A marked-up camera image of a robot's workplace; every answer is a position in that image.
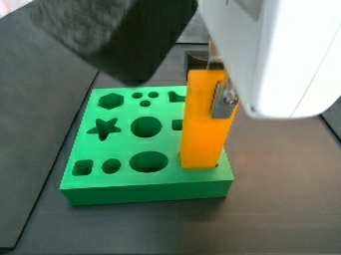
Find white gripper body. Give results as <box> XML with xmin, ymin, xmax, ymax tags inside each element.
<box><xmin>197</xmin><ymin>0</ymin><xmax>341</xmax><ymax>119</ymax></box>

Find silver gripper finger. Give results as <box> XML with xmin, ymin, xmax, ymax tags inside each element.
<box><xmin>210</xmin><ymin>80</ymin><xmax>240</xmax><ymax>120</ymax></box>

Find orange rectangular block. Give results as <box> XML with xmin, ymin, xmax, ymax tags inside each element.
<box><xmin>179</xmin><ymin>70</ymin><xmax>238</xmax><ymax>169</ymax></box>

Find green shape sorter board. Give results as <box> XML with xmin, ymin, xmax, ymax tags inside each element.
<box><xmin>60</xmin><ymin>86</ymin><xmax>234</xmax><ymax>206</ymax></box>

